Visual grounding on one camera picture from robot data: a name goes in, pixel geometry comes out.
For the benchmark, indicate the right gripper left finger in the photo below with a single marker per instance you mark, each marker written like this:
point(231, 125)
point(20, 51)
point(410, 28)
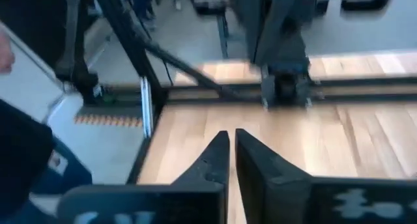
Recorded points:
point(195, 198)

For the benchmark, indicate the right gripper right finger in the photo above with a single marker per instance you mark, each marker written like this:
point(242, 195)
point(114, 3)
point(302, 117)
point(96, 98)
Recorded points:
point(277, 198)

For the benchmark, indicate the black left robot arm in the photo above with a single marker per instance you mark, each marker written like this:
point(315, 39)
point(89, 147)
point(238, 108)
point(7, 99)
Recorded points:
point(280, 38)

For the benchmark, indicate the yellow black hazard tape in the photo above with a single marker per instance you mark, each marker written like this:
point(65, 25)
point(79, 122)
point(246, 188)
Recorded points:
point(107, 120)

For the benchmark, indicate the black stand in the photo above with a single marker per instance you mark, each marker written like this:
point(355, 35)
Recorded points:
point(81, 71)

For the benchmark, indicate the person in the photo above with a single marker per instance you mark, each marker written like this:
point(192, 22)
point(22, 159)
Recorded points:
point(19, 152)

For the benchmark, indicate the white desk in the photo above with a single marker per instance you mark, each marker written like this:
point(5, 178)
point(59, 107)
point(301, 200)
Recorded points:
point(26, 87)

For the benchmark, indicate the person's hand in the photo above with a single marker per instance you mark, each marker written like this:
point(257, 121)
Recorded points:
point(6, 54)

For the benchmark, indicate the black metal table frame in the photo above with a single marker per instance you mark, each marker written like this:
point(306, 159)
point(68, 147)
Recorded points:
point(130, 38)

